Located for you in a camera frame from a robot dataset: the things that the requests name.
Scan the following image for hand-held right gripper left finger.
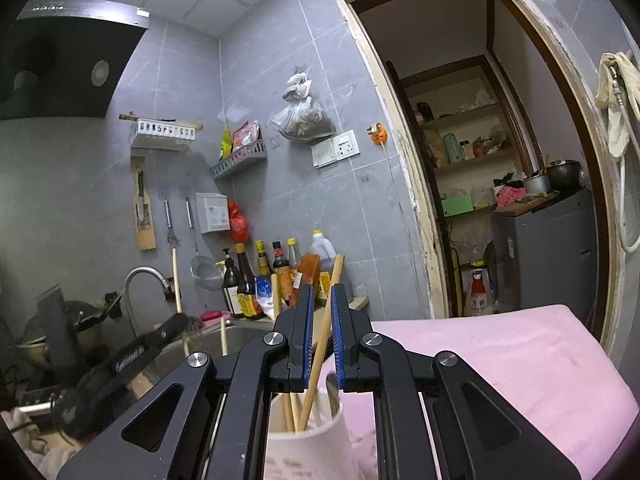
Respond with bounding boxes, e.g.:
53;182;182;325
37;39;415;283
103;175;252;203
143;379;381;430
56;284;316;480

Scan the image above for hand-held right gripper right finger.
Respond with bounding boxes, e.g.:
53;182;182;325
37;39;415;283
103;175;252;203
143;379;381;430
330;284;583;480

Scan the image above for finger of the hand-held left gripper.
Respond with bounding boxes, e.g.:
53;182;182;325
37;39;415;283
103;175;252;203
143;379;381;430
149;312;203;350

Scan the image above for dark brown chopstick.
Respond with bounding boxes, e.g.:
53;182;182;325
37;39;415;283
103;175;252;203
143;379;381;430
304;254;346;433

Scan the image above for metal spoon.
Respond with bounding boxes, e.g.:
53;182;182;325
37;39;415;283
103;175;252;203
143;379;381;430
325;374;345;418

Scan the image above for white cup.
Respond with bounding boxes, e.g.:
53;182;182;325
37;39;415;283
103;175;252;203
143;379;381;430
264;392;358;480

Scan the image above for person's left forearm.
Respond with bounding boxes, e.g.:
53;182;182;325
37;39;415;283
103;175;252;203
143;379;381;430
0;405;81;480

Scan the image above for blue white seasoning bag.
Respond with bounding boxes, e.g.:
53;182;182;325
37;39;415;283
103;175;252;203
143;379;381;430
256;276;275;312

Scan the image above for orange sauce pouch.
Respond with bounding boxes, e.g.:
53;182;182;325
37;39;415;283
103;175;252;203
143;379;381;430
290;252;322;311

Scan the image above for hanging metal strainer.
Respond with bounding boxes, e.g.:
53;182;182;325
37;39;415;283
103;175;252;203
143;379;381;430
185;197;224;291

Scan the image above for metal faucet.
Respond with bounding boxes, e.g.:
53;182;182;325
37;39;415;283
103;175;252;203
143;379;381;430
122;266;174;342

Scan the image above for metal sink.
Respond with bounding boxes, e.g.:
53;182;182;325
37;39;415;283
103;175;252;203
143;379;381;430
150;319;282;397

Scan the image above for dark wok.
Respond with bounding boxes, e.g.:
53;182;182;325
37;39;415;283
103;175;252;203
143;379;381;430
10;300;107;387

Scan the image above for dark pump bottle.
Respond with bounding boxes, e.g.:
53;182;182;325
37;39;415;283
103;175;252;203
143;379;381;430
221;247;242;316

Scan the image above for soy sauce bottle yellow label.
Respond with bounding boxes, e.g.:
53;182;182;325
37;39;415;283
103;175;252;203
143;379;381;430
233;243;264;321

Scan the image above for yellow cap sauce bottle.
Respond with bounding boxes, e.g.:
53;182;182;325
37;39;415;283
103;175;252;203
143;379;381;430
255;240;273;279

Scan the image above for hanging metal utensil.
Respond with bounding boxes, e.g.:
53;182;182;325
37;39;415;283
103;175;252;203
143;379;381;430
164;199;179;248

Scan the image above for red plastic bag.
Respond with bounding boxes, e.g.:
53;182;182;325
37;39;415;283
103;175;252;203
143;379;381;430
228;201;250;244

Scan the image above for wooden knife holder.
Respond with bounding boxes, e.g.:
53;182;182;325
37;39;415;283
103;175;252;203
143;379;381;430
132;156;157;252

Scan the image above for white bottle red label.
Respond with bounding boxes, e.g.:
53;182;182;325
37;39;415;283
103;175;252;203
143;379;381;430
465;260;497;317

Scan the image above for pink floral cloth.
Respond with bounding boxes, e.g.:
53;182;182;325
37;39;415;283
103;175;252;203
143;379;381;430
320;304;638;480

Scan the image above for green box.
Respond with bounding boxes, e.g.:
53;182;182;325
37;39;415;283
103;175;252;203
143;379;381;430
441;195;475;217

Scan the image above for red snack packet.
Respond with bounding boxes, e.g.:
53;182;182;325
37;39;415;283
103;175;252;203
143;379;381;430
233;121;262;151

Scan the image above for clear bag of dried goods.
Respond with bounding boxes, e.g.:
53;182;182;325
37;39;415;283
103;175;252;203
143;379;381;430
270;71;336;142

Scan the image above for pink rag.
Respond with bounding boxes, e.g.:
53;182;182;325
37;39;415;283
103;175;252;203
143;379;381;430
494;185;527;209

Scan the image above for grey cabinet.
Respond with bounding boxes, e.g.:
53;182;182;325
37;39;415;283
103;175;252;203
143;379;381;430
491;189;601;317

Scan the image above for wooden pantry shelf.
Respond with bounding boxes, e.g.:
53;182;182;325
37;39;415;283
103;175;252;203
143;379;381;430
400;55;532;221

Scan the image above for small metal pot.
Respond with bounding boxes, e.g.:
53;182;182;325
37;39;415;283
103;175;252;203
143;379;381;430
522;175;552;196

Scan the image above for dark metal pot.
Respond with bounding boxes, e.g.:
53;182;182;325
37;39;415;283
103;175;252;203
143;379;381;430
546;160;582;191

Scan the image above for black range hood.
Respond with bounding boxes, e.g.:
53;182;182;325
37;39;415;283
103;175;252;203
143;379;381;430
0;0;151;122

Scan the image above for pale rubber gloves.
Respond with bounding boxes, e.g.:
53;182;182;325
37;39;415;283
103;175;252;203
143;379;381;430
595;51;640;158

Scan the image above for white wall box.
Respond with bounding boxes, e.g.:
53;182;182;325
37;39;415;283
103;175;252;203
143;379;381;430
196;192;231;235

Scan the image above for wooden door frame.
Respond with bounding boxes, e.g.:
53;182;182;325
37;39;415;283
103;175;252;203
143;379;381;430
334;0;632;361

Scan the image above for grey wall basket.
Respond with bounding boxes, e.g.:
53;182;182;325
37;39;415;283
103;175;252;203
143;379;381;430
210;142;268;181

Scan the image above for white wall socket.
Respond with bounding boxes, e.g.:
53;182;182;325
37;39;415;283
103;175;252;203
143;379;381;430
311;139;337;169
334;130;361;161

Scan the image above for white wall rack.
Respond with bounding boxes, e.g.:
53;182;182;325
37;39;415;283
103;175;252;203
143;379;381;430
130;118;197;151

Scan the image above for white hose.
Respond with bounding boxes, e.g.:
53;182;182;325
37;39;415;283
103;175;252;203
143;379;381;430
616;152;640;254

